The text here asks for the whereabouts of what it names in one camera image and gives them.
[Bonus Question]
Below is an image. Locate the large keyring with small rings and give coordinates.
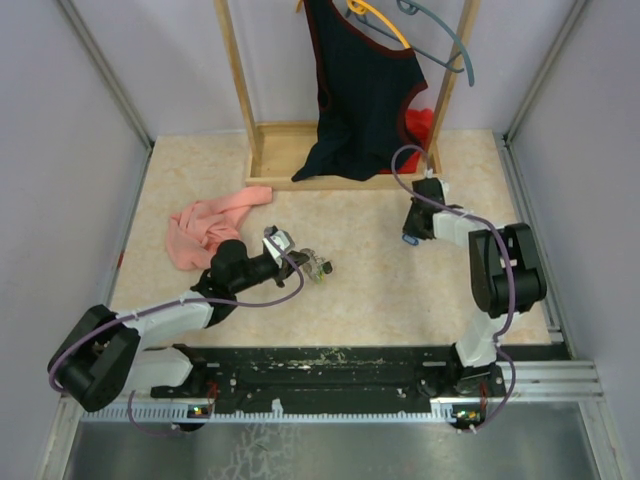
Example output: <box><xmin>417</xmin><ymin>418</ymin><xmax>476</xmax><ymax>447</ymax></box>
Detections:
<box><xmin>300</xmin><ymin>248</ymin><xmax>333</xmax><ymax>284</ymax></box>

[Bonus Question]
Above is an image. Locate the blue tagged key bunch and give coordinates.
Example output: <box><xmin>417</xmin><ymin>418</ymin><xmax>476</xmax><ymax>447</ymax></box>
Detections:
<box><xmin>402</xmin><ymin>233</ymin><xmax>421</xmax><ymax>246</ymax></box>

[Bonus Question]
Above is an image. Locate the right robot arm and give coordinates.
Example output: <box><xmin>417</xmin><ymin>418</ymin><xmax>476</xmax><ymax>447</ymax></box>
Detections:
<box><xmin>403</xmin><ymin>178</ymin><xmax>547</xmax><ymax>396</ymax></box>

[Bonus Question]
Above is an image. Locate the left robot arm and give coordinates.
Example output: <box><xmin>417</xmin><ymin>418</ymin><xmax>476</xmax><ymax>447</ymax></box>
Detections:
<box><xmin>47</xmin><ymin>230</ymin><xmax>310</xmax><ymax>412</ymax></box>

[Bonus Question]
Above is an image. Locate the red cloth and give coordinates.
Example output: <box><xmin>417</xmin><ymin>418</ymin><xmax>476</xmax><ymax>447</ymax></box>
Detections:
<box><xmin>373</xmin><ymin>105</ymin><xmax>433</xmax><ymax>175</ymax></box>

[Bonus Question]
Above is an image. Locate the pink cloth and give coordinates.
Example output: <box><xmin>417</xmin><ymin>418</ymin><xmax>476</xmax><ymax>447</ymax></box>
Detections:
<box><xmin>165</xmin><ymin>186</ymin><xmax>273</xmax><ymax>271</ymax></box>

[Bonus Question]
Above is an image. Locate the wooden clothes rack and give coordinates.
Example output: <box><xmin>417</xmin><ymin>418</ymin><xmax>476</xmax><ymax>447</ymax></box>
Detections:
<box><xmin>214</xmin><ymin>1</ymin><xmax>480</xmax><ymax>190</ymax></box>

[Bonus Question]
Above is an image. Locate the dark navy tank top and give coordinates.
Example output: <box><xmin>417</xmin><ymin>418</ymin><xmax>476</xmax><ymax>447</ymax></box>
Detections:
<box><xmin>291</xmin><ymin>1</ymin><xmax>427</xmax><ymax>182</ymax></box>

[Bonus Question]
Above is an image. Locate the grey blue clothes hanger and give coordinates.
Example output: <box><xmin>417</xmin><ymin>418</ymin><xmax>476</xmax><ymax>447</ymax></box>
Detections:
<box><xmin>395</xmin><ymin>0</ymin><xmax>477</xmax><ymax>87</ymax></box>

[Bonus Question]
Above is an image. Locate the yellow clothes hanger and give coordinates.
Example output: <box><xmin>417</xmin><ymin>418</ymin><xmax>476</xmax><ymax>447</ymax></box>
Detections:
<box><xmin>295</xmin><ymin>0</ymin><xmax>414</xmax><ymax>51</ymax></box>

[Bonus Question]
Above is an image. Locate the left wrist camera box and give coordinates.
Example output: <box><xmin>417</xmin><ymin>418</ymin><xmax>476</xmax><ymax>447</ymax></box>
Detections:
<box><xmin>262</xmin><ymin>226</ymin><xmax>295</xmax><ymax>267</ymax></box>

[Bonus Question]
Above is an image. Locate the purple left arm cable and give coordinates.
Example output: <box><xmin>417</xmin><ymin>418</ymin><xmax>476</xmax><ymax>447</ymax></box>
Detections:
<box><xmin>47</xmin><ymin>225</ymin><xmax>306</xmax><ymax>439</ymax></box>

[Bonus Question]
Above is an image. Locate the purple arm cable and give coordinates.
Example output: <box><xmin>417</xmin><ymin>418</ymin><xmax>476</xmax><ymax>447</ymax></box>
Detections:
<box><xmin>47</xmin><ymin>225</ymin><xmax>306</xmax><ymax>439</ymax></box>
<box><xmin>390</xmin><ymin>144</ymin><xmax>518</xmax><ymax>434</ymax></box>

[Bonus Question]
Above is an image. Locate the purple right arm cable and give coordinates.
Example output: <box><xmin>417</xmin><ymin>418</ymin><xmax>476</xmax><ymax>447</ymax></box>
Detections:
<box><xmin>390</xmin><ymin>144</ymin><xmax>518</xmax><ymax>434</ymax></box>

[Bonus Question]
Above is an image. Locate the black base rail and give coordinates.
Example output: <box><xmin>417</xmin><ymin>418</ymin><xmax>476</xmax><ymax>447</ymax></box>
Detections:
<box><xmin>149</xmin><ymin>341</ymin><xmax>571</xmax><ymax>415</ymax></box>

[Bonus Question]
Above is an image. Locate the white cable duct strip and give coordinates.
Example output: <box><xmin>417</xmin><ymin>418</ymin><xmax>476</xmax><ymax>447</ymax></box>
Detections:
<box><xmin>79</xmin><ymin>399</ymin><xmax>491</xmax><ymax>425</ymax></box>

